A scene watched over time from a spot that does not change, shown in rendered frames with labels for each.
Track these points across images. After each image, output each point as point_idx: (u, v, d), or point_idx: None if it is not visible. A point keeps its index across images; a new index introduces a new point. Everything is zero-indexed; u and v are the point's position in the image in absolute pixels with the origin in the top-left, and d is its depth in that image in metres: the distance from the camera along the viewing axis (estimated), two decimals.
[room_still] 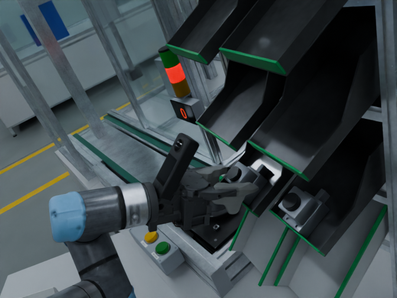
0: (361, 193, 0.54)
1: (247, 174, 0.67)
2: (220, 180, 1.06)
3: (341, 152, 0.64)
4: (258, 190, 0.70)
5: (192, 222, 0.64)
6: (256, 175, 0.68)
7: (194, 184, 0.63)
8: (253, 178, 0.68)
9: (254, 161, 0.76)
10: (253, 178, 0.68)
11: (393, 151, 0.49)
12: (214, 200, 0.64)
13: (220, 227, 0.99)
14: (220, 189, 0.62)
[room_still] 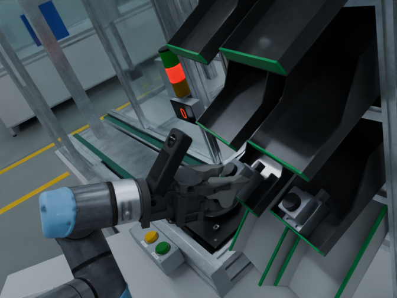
0: (361, 193, 0.54)
1: (243, 170, 0.66)
2: None
3: (341, 152, 0.64)
4: (254, 186, 0.69)
5: (185, 218, 0.63)
6: (251, 171, 0.68)
7: (187, 180, 0.62)
8: (249, 175, 0.68)
9: (254, 161, 0.76)
10: (249, 174, 0.67)
11: (393, 151, 0.49)
12: (208, 195, 0.64)
13: (220, 227, 0.99)
14: (214, 184, 0.62)
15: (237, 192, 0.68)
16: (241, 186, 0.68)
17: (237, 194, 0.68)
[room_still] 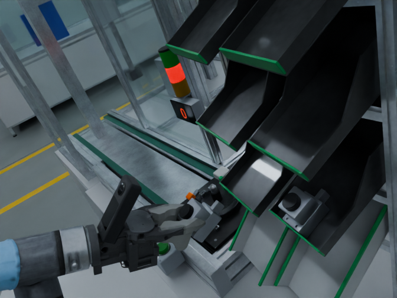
0: (361, 193, 0.54)
1: (198, 213, 0.66)
2: (220, 180, 1.06)
3: (341, 152, 0.64)
4: (211, 227, 0.69)
5: (139, 263, 0.63)
6: (208, 213, 0.67)
7: (139, 226, 0.62)
8: (205, 217, 0.67)
9: (254, 161, 0.76)
10: (205, 216, 0.67)
11: (393, 151, 0.49)
12: None
13: (220, 227, 0.99)
14: (166, 229, 0.62)
15: (194, 233, 0.68)
16: None
17: (194, 235, 0.68)
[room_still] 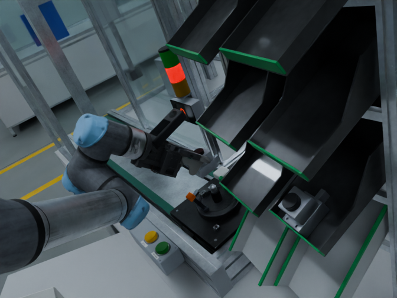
0: (361, 193, 0.54)
1: (208, 154, 0.97)
2: (220, 180, 1.06)
3: (341, 152, 0.64)
4: (211, 169, 0.99)
5: (166, 170, 0.89)
6: (212, 157, 0.98)
7: (174, 144, 0.90)
8: (210, 159, 0.98)
9: (254, 161, 0.76)
10: (211, 158, 0.98)
11: (393, 151, 0.49)
12: (184, 160, 0.91)
13: (220, 227, 0.99)
14: (191, 152, 0.91)
15: (200, 169, 0.97)
16: (204, 165, 0.97)
17: (199, 169, 0.96)
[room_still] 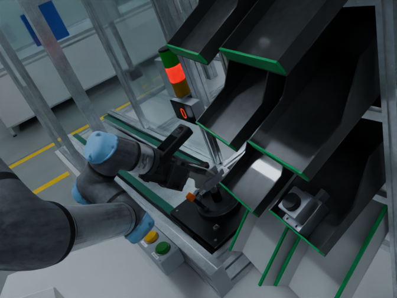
0: (361, 193, 0.54)
1: (213, 167, 0.99)
2: None
3: (341, 152, 0.64)
4: (215, 182, 1.01)
5: (172, 184, 0.91)
6: (217, 170, 1.01)
7: (181, 159, 0.92)
8: (215, 172, 1.00)
9: (254, 161, 0.76)
10: (215, 172, 1.00)
11: (393, 151, 0.49)
12: (190, 174, 0.94)
13: (220, 227, 0.99)
14: (197, 166, 0.93)
15: (205, 182, 0.99)
16: (208, 178, 0.99)
17: (205, 182, 0.99)
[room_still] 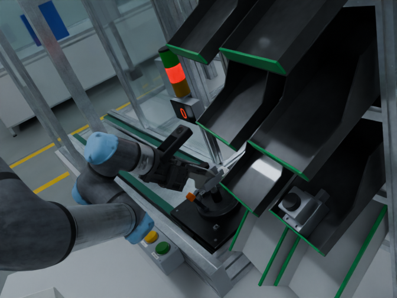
0: (361, 193, 0.54)
1: (213, 168, 0.99)
2: None
3: (341, 152, 0.64)
4: (215, 182, 1.01)
5: (172, 185, 0.91)
6: (217, 171, 1.01)
7: (181, 159, 0.92)
8: (215, 173, 1.00)
9: (254, 161, 0.76)
10: (215, 172, 1.00)
11: (393, 151, 0.49)
12: (190, 175, 0.94)
13: (220, 227, 0.99)
14: (197, 167, 0.93)
15: (205, 182, 0.99)
16: (208, 179, 0.99)
17: (205, 183, 0.99)
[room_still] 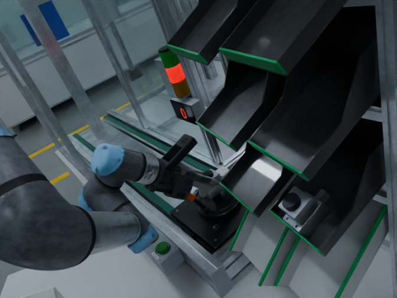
0: (361, 193, 0.54)
1: (217, 176, 1.01)
2: None
3: (341, 152, 0.64)
4: (219, 190, 1.03)
5: (177, 194, 0.93)
6: (221, 179, 1.02)
7: (185, 168, 0.94)
8: (219, 181, 1.02)
9: (254, 161, 0.76)
10: (219, 180, 1.02)
11: (393, 151, 0.49)
12: (194, 184, 0.96)
13: (220, 227, 0.99)
14: (201, 175, 0.95)
15: (209, 190, 1.01)
16: (212, 187, 1.01)
17: (209, 191, 1.01)
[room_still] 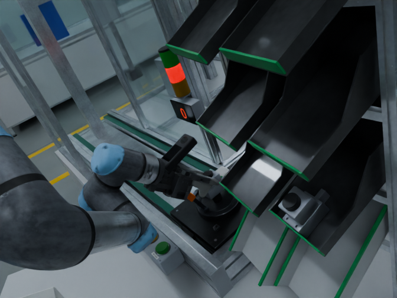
0: (361, 193, 0.54)
1: (217, 176, 1.01)
2: None
3: (341, 152, 0.64)
4: (219, 190, 1.03)
5: (177, 194, 0.93)
6: (221, 179, 1.02)
7: (185, 168, 0.94)
8: (219, 181, 1.02)
9: (254, 161, 0.76)
10: (219, 180, 1.02)
11: (393, 151, 0.49)
12: (194, 183, 0.96)
13: (220, 227, 0.99)
14: (201, 175, 0.95)
15: (209, 190, 1.01)
16: (212, 187, 1.01)
17: (209, 191, 1.01)
